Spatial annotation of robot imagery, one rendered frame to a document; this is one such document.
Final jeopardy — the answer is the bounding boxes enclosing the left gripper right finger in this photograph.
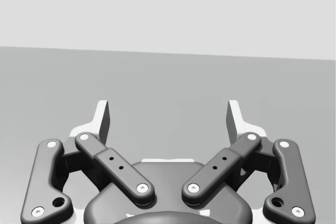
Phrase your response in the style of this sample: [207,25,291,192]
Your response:
[181,100,317,224]

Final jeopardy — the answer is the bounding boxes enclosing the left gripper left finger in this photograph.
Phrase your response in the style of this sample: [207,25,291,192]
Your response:
[20,100,156,224]

